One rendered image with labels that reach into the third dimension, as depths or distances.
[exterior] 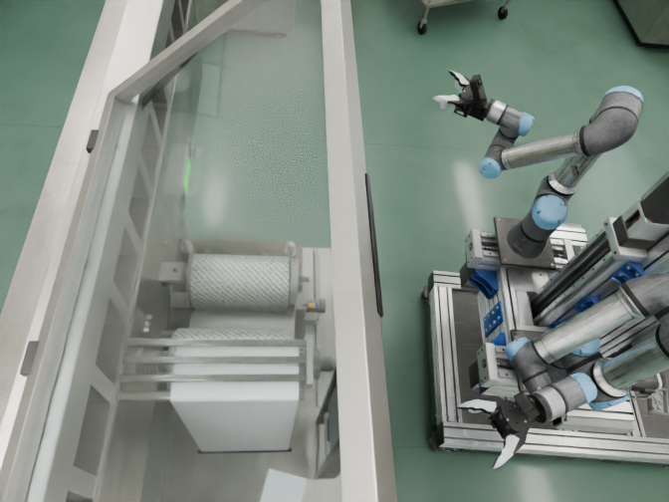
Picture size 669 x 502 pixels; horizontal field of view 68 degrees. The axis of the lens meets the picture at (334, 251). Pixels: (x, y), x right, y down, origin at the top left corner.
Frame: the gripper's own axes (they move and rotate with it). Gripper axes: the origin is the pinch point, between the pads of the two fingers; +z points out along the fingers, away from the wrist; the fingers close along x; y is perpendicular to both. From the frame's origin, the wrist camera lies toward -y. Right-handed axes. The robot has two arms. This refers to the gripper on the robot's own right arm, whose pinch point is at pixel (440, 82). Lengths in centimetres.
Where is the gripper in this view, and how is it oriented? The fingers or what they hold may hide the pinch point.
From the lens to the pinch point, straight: 193.0
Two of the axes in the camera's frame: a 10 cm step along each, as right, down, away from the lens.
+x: 4.9, -7.8, 3.9
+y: -0.5, 4.2, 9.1
